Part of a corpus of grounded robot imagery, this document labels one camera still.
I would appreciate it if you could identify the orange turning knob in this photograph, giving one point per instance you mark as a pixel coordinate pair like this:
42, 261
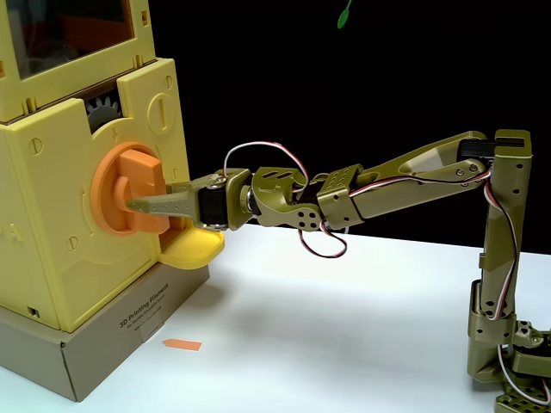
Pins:
107, 185

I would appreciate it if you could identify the yellow capsule vending machine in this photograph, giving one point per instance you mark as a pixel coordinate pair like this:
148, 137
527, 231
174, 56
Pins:
51, 215

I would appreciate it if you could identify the grey gear wheel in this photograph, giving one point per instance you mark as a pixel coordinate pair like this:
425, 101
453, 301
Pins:
101, 114

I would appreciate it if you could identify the orange paper arrow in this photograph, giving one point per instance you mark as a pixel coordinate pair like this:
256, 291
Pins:
183, 345

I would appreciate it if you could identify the green leaf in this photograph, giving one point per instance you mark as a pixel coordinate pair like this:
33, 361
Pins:
343, 19

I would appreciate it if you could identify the brown cardboard box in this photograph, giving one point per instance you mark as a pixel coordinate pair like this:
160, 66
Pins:
99, 344

